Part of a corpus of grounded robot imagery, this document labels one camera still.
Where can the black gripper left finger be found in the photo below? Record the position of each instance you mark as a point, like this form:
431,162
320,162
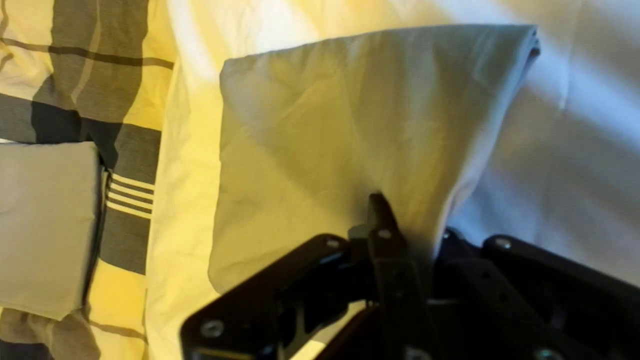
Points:
387,280

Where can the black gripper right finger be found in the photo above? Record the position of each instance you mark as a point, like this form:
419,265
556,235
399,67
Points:
532,300

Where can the grey bedding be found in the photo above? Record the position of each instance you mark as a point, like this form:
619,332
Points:
43,227
347,121

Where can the white pillow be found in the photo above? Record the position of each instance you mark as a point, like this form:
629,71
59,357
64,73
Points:
573,166

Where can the plaid yellow grey comforter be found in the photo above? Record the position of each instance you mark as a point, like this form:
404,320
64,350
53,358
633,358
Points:
80,81

